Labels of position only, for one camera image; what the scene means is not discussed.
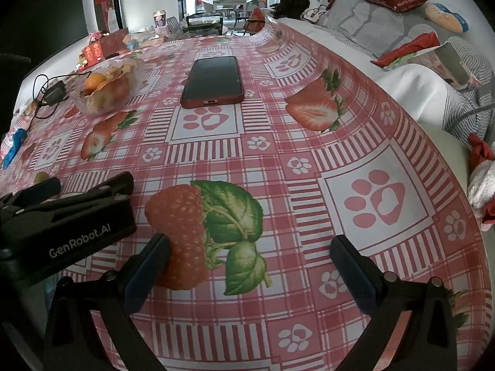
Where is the red wall banner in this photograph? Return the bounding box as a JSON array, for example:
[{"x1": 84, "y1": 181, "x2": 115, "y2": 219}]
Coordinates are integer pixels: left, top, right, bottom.
[{"x1": 93, "y1": 0, "x2": 117, "y2": 32}]

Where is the red cloth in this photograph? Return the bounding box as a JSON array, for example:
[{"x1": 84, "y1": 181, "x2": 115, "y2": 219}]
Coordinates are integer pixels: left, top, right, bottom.
[{"x1": 370, "y1": 32, "x2": 441, "y2": 69}]

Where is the white dining table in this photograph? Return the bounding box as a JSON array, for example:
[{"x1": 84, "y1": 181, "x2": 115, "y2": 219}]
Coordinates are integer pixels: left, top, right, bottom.
[{"x1": 212, "y1": 0, "x2": 249, "y2": 13}]

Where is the red case smartphone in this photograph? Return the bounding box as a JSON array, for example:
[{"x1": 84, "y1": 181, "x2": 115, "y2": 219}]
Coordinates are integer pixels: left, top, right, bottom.
[{"x1": 180, "y1": 56, "x2": 245, "y2": 109}]

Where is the white blanket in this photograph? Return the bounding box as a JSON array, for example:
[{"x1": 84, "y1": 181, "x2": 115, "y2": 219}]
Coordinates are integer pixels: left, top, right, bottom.
[{"x1": 376, "y1": 63, "x2": 479, "y2": 133}]

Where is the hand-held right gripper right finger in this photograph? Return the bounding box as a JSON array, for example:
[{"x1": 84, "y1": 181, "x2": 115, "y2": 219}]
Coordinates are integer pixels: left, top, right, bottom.
[{"x1": 329, "y1": 234, "x2": 459, "y2": 371}]

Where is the black bag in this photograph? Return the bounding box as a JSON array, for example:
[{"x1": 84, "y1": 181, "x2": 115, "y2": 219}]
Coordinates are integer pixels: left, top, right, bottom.
[{"x1": 270, "y1": 0, "x2": 311, "y2": 21}]

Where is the orange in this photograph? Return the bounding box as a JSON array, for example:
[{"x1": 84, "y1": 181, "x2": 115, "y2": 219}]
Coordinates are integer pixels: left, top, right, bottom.
[{"x1": 84, "y1": 73, "x2": 107, "y2": 92}]

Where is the glass fruit bowl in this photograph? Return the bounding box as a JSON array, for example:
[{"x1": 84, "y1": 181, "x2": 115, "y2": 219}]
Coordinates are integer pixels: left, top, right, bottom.
[{"x1": 70, "y1": 59, "x2": 144, "y2": 116}]

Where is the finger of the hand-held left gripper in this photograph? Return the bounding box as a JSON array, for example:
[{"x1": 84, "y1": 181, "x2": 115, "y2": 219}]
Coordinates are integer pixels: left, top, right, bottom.
[
  {"x1": 0, "y1": 177, "x2": 62, "y2": 210},
  {"x1": 3, "y1": 171, "x2": 135, "y2": 218}
]

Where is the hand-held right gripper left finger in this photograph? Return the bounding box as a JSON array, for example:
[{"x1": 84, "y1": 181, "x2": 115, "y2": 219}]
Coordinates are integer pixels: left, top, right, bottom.
[{"x1": 42, "y1": 233, "x2": 173, "y2": 371}]

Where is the crumpled blue glove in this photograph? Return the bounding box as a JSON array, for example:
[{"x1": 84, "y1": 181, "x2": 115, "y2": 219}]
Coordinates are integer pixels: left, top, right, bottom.
[{"x1": 1, "y1": 128, "x2": 27, "y2": 170}]

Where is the black power adapter with cable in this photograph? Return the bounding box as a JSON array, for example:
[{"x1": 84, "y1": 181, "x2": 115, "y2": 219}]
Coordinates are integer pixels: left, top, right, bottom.
[{"x1": 32, "y1": 73, "x2": 80, "y2": 121}]

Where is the small red printed box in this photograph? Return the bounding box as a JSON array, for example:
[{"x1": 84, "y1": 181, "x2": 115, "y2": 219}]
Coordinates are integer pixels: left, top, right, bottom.
[{"x1": 82, "y1": 43, "x2": 106, "y2": 66}]

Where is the dark red gift box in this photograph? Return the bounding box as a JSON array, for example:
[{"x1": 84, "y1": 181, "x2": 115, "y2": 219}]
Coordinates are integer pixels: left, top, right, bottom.
[{"x1": 100, "y1": 28, "x2": 131, "y2": 59}]

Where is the yellow blue plush toy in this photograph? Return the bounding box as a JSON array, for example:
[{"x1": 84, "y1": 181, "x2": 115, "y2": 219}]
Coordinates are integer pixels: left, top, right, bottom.
[{"x1": 424, "y1": 2, "x2": 469, "y2": 34}]

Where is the red plaid printed tablecloth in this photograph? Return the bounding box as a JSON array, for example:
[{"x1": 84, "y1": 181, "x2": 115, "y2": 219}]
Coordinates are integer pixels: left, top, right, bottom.
[{"x1": 0, "y1": 19, "x2": 485, "y2": 371}]

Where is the black television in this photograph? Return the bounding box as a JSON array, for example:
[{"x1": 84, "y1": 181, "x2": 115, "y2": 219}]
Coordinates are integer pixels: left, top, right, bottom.
[{"x1": 0, "y1": 0, "x2": 88, "y2": 83}]

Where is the grey striped blanket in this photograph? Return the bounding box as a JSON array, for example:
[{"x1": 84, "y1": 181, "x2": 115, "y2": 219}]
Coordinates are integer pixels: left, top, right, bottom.
[{"x1": 317, "y1": 0, "x2": 495, "y2": 103}]

